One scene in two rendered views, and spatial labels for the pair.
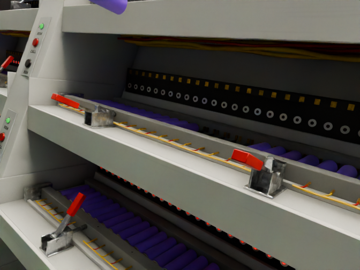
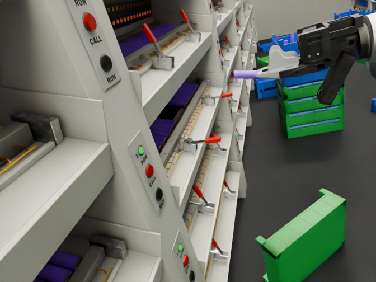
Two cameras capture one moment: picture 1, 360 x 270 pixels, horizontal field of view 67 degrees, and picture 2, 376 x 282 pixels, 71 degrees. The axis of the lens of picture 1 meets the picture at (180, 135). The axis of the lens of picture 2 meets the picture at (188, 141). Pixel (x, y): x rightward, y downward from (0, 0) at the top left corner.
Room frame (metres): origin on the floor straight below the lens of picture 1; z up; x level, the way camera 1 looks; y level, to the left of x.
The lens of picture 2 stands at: (0.54, 0.64, 0.84)
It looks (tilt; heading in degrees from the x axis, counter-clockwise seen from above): 27 degrees down; 256
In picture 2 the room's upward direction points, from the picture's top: 17 degrees counter-clockwise
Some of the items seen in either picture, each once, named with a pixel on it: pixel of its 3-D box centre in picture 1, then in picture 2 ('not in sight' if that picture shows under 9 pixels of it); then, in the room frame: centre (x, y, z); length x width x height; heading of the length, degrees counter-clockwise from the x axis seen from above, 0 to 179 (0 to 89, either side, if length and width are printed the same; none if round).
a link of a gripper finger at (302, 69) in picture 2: not in sight; (300, 67); (0.15, 0.19, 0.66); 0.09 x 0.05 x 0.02; 147
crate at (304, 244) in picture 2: not in sight; (303, 240); (0.16, 0.17, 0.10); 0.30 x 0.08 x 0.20; 8
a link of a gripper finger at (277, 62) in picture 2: not in sight; (275, 64); (0.19, 0.16, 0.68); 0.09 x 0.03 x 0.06; 147
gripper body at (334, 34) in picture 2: not in sight; (328, 45); (0.09, 0.21, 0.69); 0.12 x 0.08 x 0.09; 142
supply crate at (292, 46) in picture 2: not in sight; (305, 38); (-0.50, -0.49, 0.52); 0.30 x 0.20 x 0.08; 152
